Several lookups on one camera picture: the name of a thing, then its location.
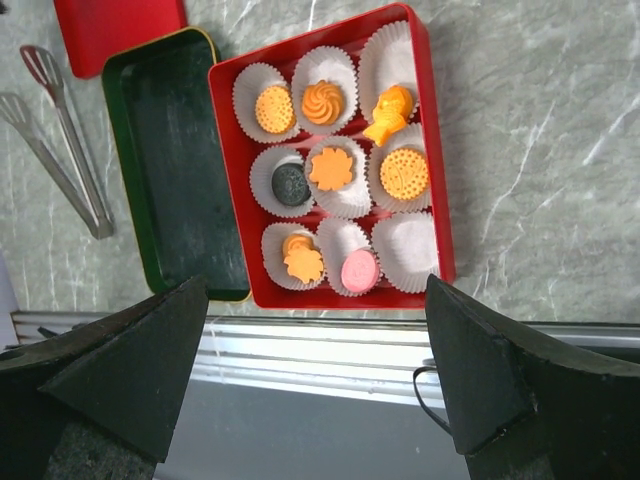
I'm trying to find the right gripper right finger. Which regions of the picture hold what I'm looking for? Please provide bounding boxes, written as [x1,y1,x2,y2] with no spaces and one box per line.
[426,275,639,479]

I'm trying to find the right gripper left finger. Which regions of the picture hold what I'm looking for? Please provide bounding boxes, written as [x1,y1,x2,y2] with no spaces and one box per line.
[1,277,208,479]

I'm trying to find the pink macaron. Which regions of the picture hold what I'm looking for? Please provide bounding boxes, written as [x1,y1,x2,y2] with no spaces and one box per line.
[341,249,381,294]

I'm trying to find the black sandwich cookie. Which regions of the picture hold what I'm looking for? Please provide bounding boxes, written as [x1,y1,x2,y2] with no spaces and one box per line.
[271,163,311,207]

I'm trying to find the round dotted biscuit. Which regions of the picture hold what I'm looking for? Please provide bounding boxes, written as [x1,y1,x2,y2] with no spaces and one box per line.
[379,148,430,201]

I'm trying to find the black gold-rimmed tray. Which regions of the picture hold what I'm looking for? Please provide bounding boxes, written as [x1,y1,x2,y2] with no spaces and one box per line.
[101,27,250,302]

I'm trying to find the orange flower cookie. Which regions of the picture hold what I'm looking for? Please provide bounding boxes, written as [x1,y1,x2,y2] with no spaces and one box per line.
[309,147,354,191]

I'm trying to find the round dotted orange cookie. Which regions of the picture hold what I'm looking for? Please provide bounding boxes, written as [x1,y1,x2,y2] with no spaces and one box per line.
[254,85,296,134]

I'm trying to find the red cookie box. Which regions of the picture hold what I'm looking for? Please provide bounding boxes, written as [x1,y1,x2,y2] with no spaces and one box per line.
[208,3,456,310]

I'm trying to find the metal tongs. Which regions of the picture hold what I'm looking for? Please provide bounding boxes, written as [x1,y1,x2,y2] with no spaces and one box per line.
[0,44,116,240]

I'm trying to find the orange fish cookie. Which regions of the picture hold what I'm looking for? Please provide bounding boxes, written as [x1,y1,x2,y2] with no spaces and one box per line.
[363,85,414,147]

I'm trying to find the red box lid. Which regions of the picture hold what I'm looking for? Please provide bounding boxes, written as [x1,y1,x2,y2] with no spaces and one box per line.
[53,0,187,79]

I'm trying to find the aluminium front rail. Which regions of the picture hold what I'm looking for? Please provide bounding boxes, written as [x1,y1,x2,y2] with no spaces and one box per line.
[9,309,640,409]

